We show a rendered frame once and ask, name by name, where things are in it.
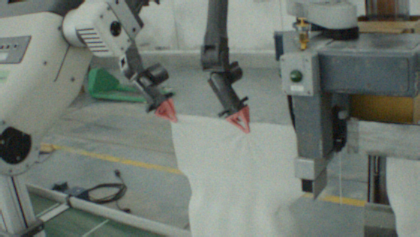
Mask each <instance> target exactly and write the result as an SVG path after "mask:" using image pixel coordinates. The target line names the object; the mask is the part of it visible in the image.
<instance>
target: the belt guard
mask: <svg viewBox="0 0 420 237"><path fill-rule="evenodd" d="M326 2H330V3H327V4H326ZM338 2H340V3H338ZM286 14H288V15H290V16H293V17H297V18H306V19H304V20H306V21H308V22H310V23H315V24H317V25H319V26H323V27H326V28H328V29H350V28H353V27H356V26H357V25H358V14H357V6H356V5H355V4H353V3H352V2H351V1H348V0H340V1H339V0H325V1H316V0H286Z"/></svg>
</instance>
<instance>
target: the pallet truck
mask: <svg viewBox="0 0 420 237"><path fill-rule="evenodd" d="M87 75H88V77H87V80H88V91H89V93H90V95H91V96H92V97H93V98H103V99H112V100H114V99H120V100H129V101H143V102H144V103H147V102H148V101H147V100H146V99H145V98H144V97H143V96H142V95H141V94H131V93H121V92H112V91H113V90H116V91H127V92H138V91H137V90H136V89H135V88H134V87H133V85H128V84H120V82H119V80H118V79H116V78H115V77H114V76H113V75H112V74H111V73H109V72H107V70H105V69H104V68H103V67H99V68H94V69H91V68H90V65H88V74H87ZM157 88H158V89H159V90H160V91H161V92H162V93H163V94H164V93H167V92H172V93H173V94H174V93H176V92H177V91H179V90H178V89H177V88H172V87H166V86H157Z"/></svg>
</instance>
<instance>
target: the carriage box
mask: <svg viewBox="0 0 420 237"><path fill-rule="evenodd" d="M409 20H410V22H398V21H394V22H382V21H378V22H365V15H364V14H360V15H358V25H357V26H358V27H359V28H360V29H404V31H403V32H402V33H401V34H403V33H410V34H420V15H412V14H411V15H409ZM352 118H356V119H374V120H383V121H390V122H406V123H415V124H418V123H419V119H420V92H419V93H418V96H417V97H414V98H411V97H385V96H379V95H371V94H352Z"/></svg>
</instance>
